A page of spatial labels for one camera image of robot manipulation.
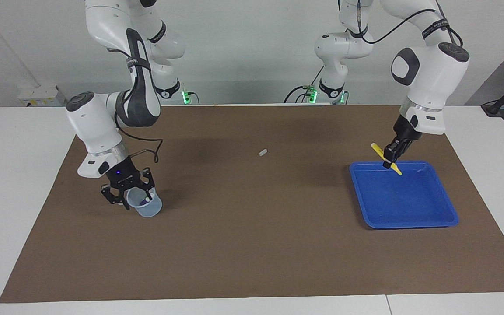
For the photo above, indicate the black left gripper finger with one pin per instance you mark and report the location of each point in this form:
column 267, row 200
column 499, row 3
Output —
column 390, row 156
column 403, row 148

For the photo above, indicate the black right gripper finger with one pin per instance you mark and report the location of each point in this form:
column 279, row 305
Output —
column 118, row 197
column 150, row 193

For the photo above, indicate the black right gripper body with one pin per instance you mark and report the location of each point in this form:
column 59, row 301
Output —
column 125, row 177

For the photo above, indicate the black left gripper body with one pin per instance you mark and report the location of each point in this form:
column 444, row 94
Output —
column 405, row 135

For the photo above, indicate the yellow pen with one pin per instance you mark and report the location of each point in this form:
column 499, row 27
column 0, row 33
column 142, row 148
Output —
column 376, row 148

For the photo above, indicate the small white pen cap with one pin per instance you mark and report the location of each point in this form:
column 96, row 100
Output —
column 263, row 152

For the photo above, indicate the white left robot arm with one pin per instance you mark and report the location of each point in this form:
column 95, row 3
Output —
column 431, row 78

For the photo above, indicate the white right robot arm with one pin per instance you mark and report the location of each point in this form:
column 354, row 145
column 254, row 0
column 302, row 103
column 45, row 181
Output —
column 94, row 122

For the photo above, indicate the blue plastic tray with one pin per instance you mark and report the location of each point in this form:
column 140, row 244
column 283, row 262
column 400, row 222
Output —
column 403, row 201

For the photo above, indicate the translucent plastic cup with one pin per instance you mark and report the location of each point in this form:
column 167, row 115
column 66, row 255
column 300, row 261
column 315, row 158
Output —
column 149, row 211

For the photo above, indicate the brown table mat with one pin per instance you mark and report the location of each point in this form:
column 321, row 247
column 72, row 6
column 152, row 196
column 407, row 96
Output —
column 252, row 245

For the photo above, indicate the white power box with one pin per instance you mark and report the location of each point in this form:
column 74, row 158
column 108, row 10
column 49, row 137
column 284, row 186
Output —
column 42, row 96

